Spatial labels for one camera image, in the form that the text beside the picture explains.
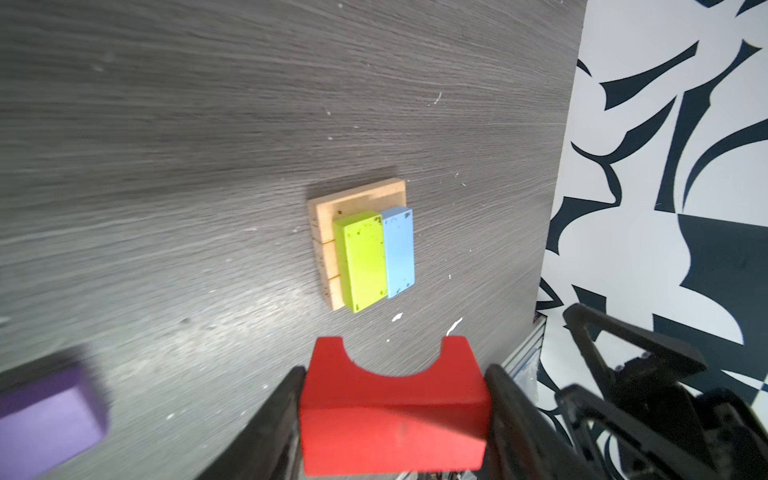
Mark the natural wood long block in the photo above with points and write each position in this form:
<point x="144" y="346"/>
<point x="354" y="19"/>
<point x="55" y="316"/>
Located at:
<point x="378" y="196"/>

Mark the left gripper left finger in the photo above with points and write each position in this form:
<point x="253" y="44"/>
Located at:
<point x="268" y="447"/>

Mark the light blue block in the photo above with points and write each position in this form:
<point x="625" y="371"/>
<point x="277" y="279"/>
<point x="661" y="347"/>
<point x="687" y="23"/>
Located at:
<point x="398" y="233"/>

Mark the purple cube block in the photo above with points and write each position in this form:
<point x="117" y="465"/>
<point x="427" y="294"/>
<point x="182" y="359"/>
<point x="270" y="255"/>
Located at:
<point x="47" y="421"/>

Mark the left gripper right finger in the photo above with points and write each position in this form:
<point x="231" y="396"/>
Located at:
<point x="521" y="444"/>

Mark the red rectangular block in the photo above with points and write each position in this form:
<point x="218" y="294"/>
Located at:
<point x="355" y="422"/>

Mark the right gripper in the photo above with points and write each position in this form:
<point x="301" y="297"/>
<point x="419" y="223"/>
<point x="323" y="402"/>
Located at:
<point x="677" y="434"/>

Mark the lime green block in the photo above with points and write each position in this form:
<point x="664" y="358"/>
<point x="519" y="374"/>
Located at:
<point x="361" y="259"/>

